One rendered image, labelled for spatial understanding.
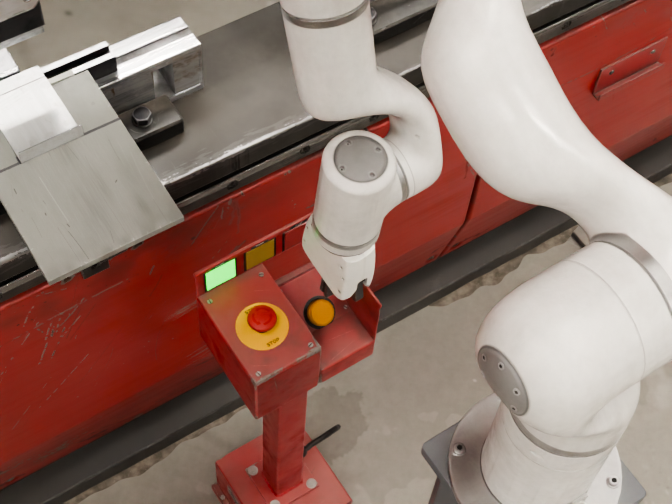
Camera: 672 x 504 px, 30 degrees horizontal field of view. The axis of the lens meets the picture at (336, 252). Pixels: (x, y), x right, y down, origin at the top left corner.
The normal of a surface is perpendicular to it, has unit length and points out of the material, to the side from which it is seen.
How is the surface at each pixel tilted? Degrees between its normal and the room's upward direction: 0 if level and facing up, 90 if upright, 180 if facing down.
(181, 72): 90
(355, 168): 6
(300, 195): 90
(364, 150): 4
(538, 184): 78
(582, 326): 15
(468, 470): 0
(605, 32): 90
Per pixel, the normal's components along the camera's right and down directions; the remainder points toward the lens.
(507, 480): -0.75, 0.54
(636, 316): 0.31, -0.11
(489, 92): -0.20, 0.14
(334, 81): 0.05, 0.70
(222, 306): 0.05, -0.51
